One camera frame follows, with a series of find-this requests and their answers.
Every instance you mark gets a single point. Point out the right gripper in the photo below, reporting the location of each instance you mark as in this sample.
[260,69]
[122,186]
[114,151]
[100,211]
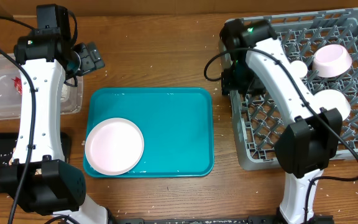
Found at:
[232,85]

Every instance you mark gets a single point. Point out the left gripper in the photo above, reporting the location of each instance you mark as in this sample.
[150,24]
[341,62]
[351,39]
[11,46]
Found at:
[91,58]

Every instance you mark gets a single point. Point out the white tissue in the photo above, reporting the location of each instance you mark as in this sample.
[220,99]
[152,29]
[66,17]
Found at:
[65,93]

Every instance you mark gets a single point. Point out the white upside-down cup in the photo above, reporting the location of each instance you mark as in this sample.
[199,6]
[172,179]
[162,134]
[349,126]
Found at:
[300,68]

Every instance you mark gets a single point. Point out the red snack wrapper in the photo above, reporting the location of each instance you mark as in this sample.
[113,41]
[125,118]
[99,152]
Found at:
[17,84]

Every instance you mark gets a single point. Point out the white saucer bowl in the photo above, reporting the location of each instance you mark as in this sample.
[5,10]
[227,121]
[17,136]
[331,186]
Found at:
[330,99]

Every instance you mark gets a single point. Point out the large white plate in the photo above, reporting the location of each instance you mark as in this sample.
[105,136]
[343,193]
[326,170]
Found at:
[114,146]

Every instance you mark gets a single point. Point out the small white plate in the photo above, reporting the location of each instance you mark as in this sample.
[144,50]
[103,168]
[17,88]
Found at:
[331,61]

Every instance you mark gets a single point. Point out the rice and peanuts food waste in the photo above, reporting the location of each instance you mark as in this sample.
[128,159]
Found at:
[11,158]

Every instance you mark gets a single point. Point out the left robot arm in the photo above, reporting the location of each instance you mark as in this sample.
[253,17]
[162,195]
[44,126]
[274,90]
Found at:
[39,179]

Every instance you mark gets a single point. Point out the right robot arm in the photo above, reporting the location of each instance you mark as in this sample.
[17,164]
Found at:
[258,65]

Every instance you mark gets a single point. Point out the grey dishwasher rack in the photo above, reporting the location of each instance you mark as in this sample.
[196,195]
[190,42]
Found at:
[255,118]

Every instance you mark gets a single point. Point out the clear plastic waste bin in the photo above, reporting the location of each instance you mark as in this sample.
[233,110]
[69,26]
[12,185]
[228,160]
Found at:
[10,99]

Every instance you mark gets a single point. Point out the teal plastic serving tray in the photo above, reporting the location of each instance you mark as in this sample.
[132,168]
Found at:
[176,123]

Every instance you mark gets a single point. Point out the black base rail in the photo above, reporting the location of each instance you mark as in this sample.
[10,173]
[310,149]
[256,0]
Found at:
[259,219]

